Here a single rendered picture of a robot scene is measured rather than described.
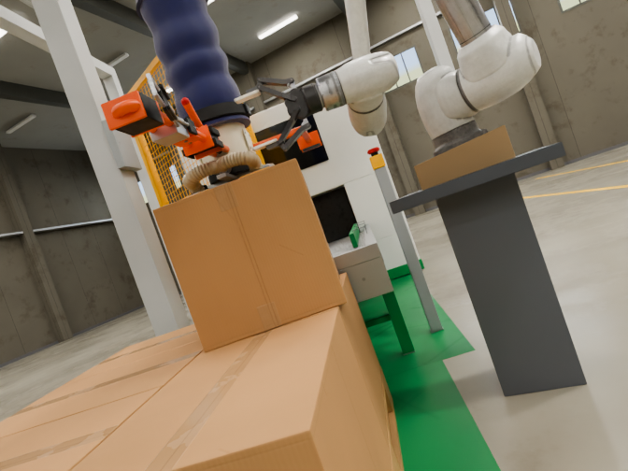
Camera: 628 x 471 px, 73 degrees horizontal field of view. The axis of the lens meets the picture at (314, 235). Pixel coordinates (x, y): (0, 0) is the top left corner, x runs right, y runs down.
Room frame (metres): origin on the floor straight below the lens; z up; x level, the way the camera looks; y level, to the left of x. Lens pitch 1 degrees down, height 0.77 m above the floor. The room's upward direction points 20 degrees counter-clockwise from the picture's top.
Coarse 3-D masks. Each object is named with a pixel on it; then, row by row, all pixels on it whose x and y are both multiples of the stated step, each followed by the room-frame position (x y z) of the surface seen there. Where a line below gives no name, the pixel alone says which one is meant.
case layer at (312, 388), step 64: (320, 320) 1.01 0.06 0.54; (64, 384) 1.40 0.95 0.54; (128, 384) 1.06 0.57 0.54; (192, 384) 0.85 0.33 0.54; (256, 384) 0.71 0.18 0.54; (320, 384) 0.61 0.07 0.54; (0, 448) 0.89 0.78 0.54; (64, 448) 0.74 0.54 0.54; (128, 448) 0.63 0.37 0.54; (192, 448) 0.55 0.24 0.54; (256, 448) 0.49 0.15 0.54; (320, 448) 0.50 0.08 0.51; (384, 448) 1.00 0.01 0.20
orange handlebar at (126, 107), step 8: (120, 104) 0.75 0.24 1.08; (128, 104) 0.75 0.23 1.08; (136, 104) 0.76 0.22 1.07; (112, 112) 0.76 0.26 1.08; (120, 112) 0.76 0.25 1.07; (128, 112) 0.76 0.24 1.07; (160, 112) 0.84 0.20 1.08; (168, 120) 0.88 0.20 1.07; (296, 128) 1.42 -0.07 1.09; (192, 136) 1.02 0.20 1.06; (200, 136) 1.06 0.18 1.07; (272, 136) 1.43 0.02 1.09; (288, 136) 1.42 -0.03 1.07; (304, 136) 1.50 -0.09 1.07; (176, 144) 1.04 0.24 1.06; (184, 144) 1.06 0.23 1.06; (192, 144) 1.12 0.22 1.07; (256, 144) 1.43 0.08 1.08
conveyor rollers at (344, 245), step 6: (360, 234) 3.65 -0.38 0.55; (336, 240) 3.95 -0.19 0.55; (342, 240) 3.67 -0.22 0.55; (348, 240) 3.39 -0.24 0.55; (360, 240) 2.94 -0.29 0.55; (330, 246) 3.50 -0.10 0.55; (336, 246) 3.23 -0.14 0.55; (342, 246) 3.04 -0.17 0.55; (348, 246) 2.85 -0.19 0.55; (360, 246) 2.57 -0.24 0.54; (336, 252) 2.68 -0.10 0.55; (342, 252) 2.50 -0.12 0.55
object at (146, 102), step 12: (120, 96) 0.77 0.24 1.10; (132, 96) 0.77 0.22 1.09; (144, 96) 0.79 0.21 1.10; (108, 108) 0.77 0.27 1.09; (144, 108) 0.77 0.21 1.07; (156, 108) 0.83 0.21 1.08; (108, 120) 0.77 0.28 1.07; (120, 120) 0.77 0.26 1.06; (132, 120) 0.77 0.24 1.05; (144, 120) 0.78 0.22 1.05; (156, 120) 0.81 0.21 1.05; (132, 132) 0.82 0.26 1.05; (144, 132) 0.85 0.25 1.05
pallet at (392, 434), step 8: (384, 384) 1.55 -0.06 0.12; (384, 392) 1.44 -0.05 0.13; (384, 400) 1.37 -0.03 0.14; (392, 408) 1.54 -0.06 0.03; (392, 416) 1.49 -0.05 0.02; (392, 424) 1.44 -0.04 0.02; (392, 432) 1.39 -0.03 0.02; (392, 440) 1.34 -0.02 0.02; (392, 448) 1.14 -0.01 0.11; (400, 448) 1.32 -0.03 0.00; (392, 456) 1.08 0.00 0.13; (400, 456) 1.25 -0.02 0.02; (392, 464) 1.03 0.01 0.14; (400, 464) 1.21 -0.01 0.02
